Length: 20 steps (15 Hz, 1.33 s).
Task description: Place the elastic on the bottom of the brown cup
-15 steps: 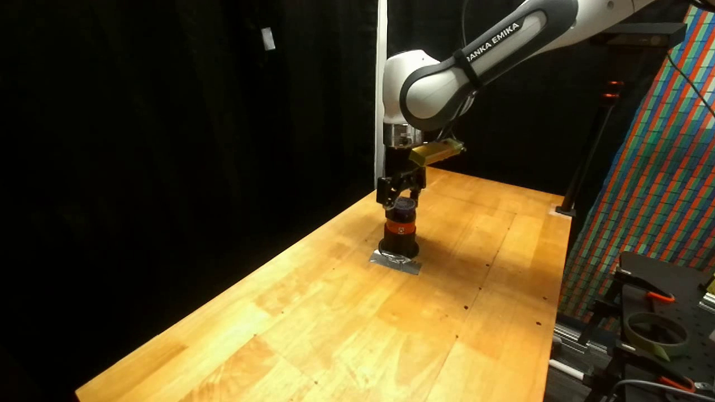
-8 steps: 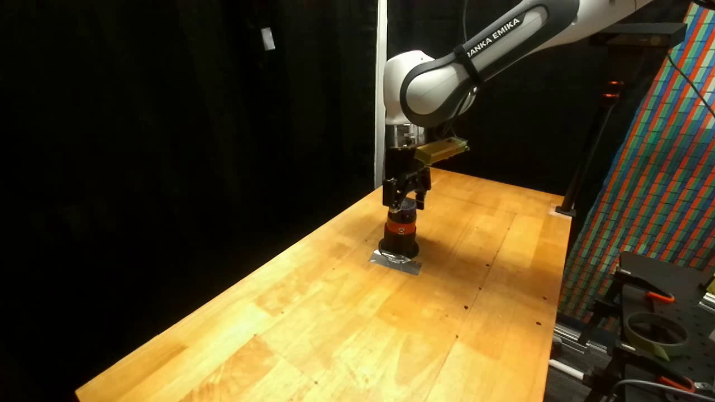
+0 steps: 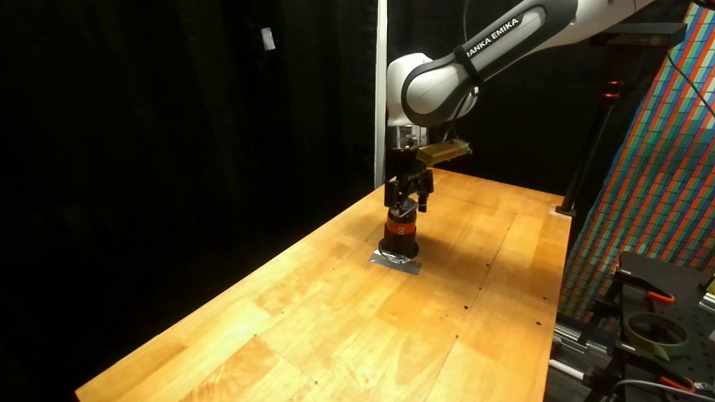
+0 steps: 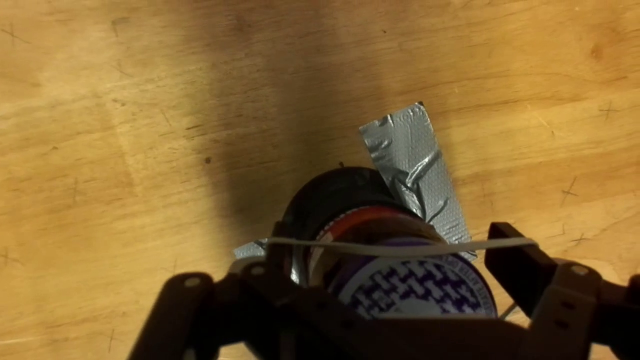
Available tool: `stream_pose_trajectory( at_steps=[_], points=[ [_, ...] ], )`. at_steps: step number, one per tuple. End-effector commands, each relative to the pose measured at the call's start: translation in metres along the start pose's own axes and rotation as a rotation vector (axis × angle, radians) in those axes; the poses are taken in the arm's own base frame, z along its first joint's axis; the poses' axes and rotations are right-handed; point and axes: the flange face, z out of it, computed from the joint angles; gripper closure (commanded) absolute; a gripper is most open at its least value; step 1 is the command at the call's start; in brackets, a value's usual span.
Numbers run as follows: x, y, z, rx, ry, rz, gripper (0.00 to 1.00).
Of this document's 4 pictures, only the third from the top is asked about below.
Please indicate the roll of tape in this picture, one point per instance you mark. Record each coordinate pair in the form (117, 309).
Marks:
(659, 336)

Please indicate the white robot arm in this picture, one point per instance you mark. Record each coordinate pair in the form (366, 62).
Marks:
(428, 91)

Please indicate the white vertical pole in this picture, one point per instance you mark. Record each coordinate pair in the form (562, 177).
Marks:
(381, 90)

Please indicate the orange elastic band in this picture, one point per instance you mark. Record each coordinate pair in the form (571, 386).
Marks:
(400, 226)

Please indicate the yellow wrist camera mount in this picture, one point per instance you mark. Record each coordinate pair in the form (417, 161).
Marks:
(440, 151)

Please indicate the black camera tripod stand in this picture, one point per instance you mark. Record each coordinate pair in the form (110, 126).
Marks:
(627, 45)

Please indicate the multicoloured patterned cloth panel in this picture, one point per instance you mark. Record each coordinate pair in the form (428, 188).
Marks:
(659, 196)

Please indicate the black equipment cart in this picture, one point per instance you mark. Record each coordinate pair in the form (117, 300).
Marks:
(595, 362)

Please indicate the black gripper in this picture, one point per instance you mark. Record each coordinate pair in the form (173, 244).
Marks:
(405, 177)

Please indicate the orange handled clamp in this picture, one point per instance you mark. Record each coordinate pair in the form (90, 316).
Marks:
(661, 297)

